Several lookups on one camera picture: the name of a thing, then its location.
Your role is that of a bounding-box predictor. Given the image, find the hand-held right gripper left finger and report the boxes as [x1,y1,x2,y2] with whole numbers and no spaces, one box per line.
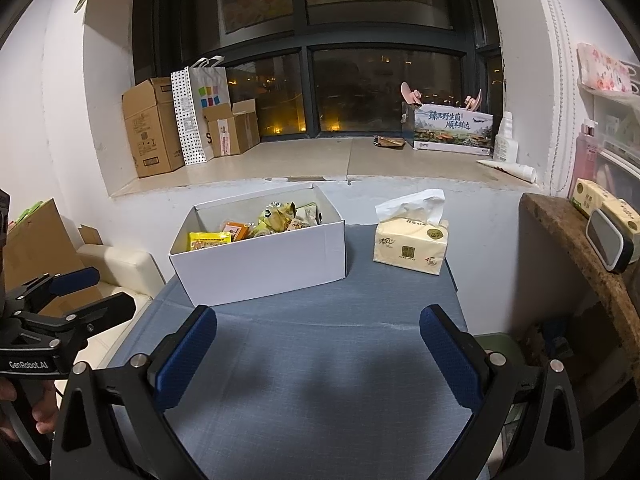
[50,304,218,480]

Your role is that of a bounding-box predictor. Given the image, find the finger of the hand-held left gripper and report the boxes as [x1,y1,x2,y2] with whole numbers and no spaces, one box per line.
[12,291,137,347]
[4,266,101,313]

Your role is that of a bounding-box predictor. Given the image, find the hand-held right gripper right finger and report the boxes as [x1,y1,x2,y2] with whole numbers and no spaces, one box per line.
[419,303,587,480]

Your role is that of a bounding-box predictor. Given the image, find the white cardboard box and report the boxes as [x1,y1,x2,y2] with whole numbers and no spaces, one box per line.
[168,182,349,308]

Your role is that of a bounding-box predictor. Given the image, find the bright yellow snack packet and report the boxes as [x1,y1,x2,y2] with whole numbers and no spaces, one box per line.
[188,231,234,252]

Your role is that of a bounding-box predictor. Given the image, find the orange cracker packet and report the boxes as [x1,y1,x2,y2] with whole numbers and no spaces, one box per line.
[219,220,253,242]

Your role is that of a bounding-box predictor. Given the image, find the dark yellow snack packet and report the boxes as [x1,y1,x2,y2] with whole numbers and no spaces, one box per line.
[252,201,302,238]

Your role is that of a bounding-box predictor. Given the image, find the person's left hand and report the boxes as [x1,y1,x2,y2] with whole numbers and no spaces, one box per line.
[0,379,60,442]

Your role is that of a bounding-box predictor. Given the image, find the cream cushioned seat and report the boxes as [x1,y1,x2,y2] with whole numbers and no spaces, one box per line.
[50,243,167,366]

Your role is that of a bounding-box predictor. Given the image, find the flat brown cardboard sheets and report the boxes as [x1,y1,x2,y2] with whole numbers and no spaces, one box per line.
[2,198,101,288]

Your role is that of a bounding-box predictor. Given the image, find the green stool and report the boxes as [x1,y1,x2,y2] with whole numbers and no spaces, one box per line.
[474,332,527,367]

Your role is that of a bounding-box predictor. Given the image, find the green paper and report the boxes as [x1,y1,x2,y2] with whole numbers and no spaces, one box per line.
[17,201,46,224]

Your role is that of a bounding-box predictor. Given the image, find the blue-grey table cover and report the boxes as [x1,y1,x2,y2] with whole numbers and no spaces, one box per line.
[106,222,502,480]

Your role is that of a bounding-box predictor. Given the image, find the wooden side shelf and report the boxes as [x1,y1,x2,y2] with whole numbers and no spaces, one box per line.
[519,192,640,358]

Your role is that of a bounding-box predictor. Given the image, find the tall brown cardboard box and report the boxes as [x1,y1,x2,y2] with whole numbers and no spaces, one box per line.
[122,77,186,180]

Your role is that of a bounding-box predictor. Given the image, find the white framed device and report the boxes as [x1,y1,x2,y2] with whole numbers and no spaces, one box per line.
[584,208,636,274]

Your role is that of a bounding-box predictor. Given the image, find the white tube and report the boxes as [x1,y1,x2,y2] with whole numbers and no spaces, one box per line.
[475,158,537,184]

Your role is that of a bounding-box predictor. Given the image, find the white dotted paper bag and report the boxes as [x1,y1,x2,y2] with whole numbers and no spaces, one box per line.
[170,55,232,167]

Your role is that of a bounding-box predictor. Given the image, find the open brown cardboard box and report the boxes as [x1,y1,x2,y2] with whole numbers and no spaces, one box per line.
[202,98,261,160]

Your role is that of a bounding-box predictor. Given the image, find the white bottle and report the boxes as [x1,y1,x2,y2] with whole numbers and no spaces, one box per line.
[493,111,520,164]

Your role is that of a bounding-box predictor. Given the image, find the landscape printed carton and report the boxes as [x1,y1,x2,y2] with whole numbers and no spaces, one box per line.
[412,103,495,155]

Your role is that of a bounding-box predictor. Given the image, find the pink bottle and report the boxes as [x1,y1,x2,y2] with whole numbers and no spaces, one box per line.
[569,119,599,197]

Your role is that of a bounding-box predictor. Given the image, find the dark window frame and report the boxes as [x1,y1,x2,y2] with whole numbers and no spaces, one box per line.
[132,0,504,142]

